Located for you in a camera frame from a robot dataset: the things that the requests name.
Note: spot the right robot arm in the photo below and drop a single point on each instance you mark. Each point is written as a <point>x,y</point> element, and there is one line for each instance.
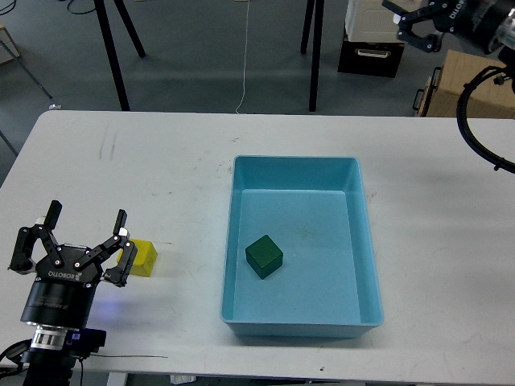
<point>433,42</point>

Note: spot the black storage box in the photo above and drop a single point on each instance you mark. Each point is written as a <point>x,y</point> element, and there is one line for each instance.
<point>370,58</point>

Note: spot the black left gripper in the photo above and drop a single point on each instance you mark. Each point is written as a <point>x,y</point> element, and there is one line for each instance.
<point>62,287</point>

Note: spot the white plastic crate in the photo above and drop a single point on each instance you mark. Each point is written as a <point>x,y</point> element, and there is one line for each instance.
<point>370,22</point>

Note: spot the green wooden block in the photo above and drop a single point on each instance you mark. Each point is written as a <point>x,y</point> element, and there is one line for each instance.
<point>264,256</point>

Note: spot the black right easel legs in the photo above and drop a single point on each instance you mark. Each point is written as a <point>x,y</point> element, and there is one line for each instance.
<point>312,32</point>

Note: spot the light blue plastic box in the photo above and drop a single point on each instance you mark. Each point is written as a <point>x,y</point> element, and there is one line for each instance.
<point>314,209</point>

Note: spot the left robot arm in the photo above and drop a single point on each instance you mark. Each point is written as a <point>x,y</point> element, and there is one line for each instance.
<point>50,355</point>

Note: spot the yellow wooden block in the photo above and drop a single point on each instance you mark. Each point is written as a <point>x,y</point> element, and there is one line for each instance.
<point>137,257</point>

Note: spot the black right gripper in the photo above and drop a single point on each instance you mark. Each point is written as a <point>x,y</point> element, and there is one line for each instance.
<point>470,18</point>

